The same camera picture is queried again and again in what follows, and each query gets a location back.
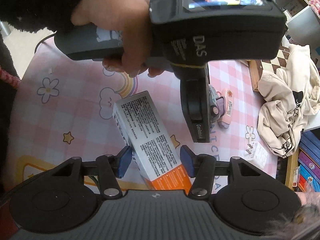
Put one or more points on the wooden chessboard box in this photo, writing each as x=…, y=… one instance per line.
x=256, y=67

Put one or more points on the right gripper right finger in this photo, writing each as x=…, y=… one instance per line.
x=200, y=167

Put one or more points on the pink eraser case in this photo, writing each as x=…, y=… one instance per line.
x=226, y=114

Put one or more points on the person left hand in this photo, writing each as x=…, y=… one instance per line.
x=131, y=17

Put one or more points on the pink checkered table mat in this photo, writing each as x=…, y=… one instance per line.
x=63, y=108

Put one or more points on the white orange toothpaste box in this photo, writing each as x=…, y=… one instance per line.
x=154, y=153

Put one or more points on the dark grey small pouch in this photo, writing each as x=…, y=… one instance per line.
x=213, y=106

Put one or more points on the small white carton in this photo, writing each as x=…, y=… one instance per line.
x=256, y=154

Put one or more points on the cream hoodie garment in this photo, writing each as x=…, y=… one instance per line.
x=291, y=96

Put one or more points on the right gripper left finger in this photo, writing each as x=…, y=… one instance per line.
x=111, y=167

